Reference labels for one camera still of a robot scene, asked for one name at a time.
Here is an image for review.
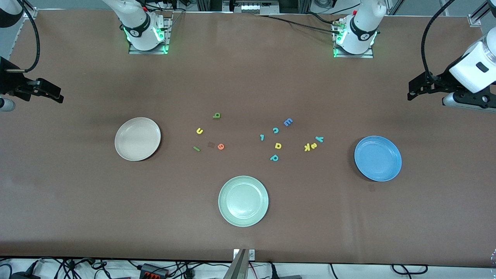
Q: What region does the grey control equipment box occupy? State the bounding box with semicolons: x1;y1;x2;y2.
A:
223;0;280;15

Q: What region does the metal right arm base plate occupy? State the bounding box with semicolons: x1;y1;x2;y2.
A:
128;17;172;55

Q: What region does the beige brown plate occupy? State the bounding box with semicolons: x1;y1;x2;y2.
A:
114;117;162;162

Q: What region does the black looped floor cable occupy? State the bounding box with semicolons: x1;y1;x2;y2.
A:
391;263;429;275

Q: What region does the aluminium camera post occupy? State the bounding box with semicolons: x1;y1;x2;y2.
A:
224;249;248;279

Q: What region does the pale green plate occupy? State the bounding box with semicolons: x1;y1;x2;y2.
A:
218;176;269;227

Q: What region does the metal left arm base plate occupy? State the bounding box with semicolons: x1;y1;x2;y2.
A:
333;19;375;59

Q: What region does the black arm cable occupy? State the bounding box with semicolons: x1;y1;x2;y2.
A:
17;0;41;73
422;0;456;84

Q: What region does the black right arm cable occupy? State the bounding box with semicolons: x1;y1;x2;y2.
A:
17;0;41;73

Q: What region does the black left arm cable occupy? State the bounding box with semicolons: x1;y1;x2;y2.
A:
422;0;456;84

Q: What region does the black table cable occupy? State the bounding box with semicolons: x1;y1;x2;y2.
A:
254;14;343;35

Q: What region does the blue plate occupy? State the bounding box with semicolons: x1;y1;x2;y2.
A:
354;135;403;182

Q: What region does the black orange power strip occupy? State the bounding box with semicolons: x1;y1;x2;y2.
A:
139;263;170;279

